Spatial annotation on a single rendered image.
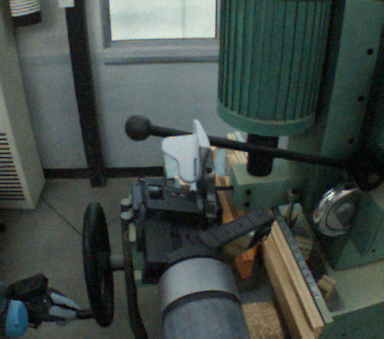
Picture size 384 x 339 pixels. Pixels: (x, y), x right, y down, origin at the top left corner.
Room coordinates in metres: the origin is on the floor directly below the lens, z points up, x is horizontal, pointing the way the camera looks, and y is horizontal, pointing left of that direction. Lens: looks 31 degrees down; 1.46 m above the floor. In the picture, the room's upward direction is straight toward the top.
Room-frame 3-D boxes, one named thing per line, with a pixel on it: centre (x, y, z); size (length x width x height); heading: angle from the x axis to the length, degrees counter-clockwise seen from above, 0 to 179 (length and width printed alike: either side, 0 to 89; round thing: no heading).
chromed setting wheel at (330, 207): (0.47, -0.28, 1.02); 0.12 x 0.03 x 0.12; 99
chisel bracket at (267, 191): (0.58, -0.16, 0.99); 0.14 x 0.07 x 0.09; 99
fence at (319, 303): (0.58, -0.18, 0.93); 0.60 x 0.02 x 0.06; 9
